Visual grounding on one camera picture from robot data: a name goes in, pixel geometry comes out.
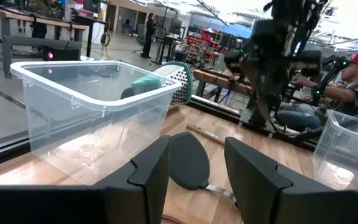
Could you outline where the metal box grater green frame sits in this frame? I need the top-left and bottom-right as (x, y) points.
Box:
(131, 61), (194, 109)

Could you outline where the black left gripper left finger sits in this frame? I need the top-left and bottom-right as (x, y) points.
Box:
(0, 135), (171, 224)

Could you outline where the wooden table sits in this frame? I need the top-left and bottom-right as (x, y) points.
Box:
(193, 68), (254, 97)

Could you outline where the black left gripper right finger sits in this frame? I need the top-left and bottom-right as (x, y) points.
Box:
(224, 136), (358, 224)

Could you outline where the dark computer monitor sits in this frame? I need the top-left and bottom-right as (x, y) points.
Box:
(169, 17), (183, 35)

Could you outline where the black spatula with metal neck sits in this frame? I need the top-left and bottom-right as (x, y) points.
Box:
(168, 131), (238, 206)

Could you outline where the person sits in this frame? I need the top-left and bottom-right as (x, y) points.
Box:
(275, 52), (358, 131)
(140, 12), (158, 59)

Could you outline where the wooden top workbench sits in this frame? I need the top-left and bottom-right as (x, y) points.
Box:
(0, 4), (90, 78)

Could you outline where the wooden utensil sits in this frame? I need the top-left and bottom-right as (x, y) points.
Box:
(186, 123), (226, 146)

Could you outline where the red storage shelving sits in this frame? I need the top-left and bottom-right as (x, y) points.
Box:
(185, 29), (222, 65)

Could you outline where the clear plastic bin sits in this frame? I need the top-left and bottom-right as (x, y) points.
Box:
(312, 109), (358, 191)
(10, 60), (183, 186)

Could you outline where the black box with pink light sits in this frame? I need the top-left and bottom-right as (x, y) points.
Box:
(43, 46), (82, 62)

